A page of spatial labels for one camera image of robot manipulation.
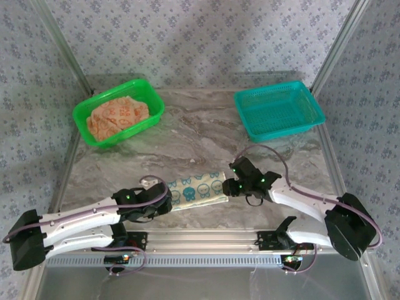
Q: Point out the steel sheet panel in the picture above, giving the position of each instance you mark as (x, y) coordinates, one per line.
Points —
(200, 284)

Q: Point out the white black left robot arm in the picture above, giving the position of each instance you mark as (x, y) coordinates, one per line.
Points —
(78, 218)

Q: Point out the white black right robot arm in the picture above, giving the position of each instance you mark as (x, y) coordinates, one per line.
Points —
(312, 200)

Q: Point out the pale orange cartoon print towel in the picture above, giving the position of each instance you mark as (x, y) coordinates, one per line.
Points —
(118, 117)

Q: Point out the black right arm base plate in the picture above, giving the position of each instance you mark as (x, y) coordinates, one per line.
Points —
(265, 239)

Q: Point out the aluminium mounting rail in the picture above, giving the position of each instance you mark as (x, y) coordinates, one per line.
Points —
(200, 240)

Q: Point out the small circuit board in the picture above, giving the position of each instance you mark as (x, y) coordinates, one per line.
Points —
(117, 258)
(295, 259)

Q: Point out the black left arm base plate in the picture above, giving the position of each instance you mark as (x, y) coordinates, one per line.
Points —
(139, 239)

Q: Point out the green plastic basket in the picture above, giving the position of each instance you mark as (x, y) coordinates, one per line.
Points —
(147, 90)

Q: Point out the white towel with teal cartoons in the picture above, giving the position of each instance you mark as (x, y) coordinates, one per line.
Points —
(200, 190)

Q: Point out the aluminium frame post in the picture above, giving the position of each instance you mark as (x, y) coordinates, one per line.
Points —
(339, 43)
(64, 43)

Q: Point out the teal plastic basket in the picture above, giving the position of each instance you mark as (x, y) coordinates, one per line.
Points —
(278, 109)

